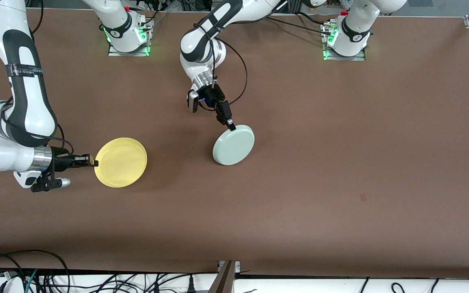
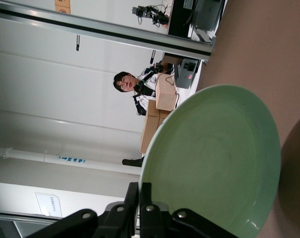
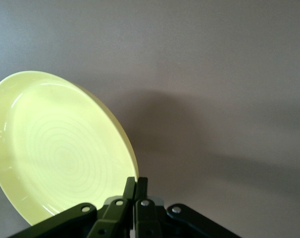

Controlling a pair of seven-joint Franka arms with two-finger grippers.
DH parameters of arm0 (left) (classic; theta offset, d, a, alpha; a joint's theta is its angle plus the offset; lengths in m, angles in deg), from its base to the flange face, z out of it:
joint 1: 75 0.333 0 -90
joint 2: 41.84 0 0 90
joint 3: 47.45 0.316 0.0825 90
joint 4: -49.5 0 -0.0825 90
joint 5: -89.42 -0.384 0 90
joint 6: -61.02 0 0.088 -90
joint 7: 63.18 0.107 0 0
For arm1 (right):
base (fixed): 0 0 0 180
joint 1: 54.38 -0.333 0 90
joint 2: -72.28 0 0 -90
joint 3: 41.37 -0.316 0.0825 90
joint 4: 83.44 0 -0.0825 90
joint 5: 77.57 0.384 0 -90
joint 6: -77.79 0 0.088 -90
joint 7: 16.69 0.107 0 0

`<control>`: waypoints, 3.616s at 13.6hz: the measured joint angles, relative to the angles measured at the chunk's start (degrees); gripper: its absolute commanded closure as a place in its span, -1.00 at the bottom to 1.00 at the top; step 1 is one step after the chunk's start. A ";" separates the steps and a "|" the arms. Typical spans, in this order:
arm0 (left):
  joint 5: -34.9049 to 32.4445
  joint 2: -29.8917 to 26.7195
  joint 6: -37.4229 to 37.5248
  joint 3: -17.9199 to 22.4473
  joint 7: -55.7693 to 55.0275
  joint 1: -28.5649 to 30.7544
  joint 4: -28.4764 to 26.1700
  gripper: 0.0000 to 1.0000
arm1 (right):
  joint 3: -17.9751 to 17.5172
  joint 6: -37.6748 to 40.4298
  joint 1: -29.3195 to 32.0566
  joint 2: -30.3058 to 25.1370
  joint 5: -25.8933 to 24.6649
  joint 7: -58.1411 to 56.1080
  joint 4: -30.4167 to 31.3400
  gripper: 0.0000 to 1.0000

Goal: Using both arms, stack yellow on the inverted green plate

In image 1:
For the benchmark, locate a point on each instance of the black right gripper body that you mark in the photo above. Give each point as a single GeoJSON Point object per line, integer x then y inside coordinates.
{"type": "Point", "coordinates": [61, 162]}

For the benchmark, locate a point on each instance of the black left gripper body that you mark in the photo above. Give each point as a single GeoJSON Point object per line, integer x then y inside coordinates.
{"type": "Point", "coordinates": [215, 94]}

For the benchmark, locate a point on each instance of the yellow round plate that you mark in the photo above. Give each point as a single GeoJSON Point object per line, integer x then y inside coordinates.
{"type": "Point", "coordinates": [122, 162]}

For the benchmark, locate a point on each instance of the pale green round plate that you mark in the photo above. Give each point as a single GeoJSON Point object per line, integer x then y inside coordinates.
{"type": "Point", "coordinates": [232, 146]}

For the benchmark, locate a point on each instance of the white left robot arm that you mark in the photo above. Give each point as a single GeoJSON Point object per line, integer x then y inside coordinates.
{"type": "Point", "coordinates": [350, 47]}

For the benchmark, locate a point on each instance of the brown table cloth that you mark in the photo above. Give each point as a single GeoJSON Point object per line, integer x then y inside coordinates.
{"type": "Point", "coordinates": [299, 203]}

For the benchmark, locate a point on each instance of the black power plug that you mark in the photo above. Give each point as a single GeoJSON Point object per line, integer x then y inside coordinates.
{"type": "Point", "coordinates": [191, 285]}

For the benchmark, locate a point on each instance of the aluminium profile beam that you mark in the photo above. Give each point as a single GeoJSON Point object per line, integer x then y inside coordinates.
{"type": "Point", "coordinates": [224, 280]}

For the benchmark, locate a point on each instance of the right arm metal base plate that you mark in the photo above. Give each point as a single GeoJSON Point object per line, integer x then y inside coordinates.
{"type": "Point", "coordinates": [136, 53]}

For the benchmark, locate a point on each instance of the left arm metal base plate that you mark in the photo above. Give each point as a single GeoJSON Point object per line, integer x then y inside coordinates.
{"type": "Point", "coordinates": [348, 58]}

